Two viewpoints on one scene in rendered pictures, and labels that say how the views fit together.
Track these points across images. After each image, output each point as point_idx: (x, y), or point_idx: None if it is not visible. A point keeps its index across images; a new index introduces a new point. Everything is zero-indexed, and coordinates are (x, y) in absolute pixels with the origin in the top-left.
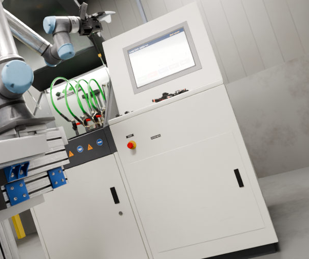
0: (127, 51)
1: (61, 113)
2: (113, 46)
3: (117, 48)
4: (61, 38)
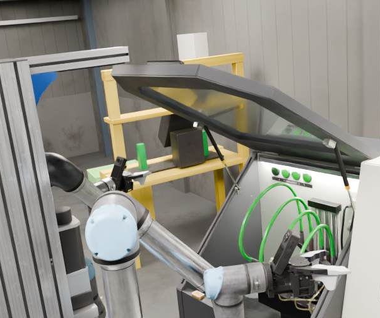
0: None
1: (251, 260)
2: (378, 183)
3: None
4: (223, 317)
